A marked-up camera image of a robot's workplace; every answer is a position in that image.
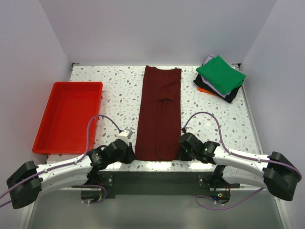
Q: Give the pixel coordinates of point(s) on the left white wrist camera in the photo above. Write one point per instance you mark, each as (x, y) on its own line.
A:
(125, 135)

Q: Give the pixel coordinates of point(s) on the orange folded t shirt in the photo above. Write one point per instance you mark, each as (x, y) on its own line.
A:
(205, 91)

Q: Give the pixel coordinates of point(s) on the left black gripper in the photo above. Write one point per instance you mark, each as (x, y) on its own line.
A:
(130, 155)

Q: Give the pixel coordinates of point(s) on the lilac folded t shirt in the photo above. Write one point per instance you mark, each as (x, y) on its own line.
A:
(212, 83)

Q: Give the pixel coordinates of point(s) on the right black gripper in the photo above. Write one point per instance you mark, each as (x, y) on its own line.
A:
(182, 151)

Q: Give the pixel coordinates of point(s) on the black folded t shirt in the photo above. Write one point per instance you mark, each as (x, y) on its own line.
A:
(220, 78)

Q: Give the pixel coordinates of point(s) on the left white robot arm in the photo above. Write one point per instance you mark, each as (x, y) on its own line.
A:
(30, 181)

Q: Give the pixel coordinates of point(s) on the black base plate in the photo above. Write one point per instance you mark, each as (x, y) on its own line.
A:
(159, 183)

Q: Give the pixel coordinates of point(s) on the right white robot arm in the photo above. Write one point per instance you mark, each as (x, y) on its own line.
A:
(274, 172)

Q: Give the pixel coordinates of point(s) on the green folded t shirt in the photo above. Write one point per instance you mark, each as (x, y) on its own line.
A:
(220, 74)

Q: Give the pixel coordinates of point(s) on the red plastic bin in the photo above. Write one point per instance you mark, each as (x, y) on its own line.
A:
(66, 126)

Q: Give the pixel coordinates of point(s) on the dark red t shirt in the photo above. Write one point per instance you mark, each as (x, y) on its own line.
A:
(159, 125)

